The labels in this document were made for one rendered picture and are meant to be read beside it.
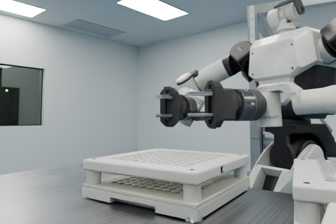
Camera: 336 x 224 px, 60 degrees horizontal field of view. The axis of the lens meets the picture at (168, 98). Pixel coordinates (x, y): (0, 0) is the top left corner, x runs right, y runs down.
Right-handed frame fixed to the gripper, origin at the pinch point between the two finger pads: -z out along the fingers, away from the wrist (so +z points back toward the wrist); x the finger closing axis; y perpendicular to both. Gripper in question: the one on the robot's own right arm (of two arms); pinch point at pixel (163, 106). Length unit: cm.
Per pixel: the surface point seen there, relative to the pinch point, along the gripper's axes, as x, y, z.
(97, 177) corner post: 14.4, -3.3, -34.1
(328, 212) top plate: 11, -41, -50
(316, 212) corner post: 14, -40, -39
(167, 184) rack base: 15.8, -15.1, -28.1
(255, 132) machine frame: 13, -9, 108
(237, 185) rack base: 16.3, -26.7, -21.2
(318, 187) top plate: 11, -40, -40
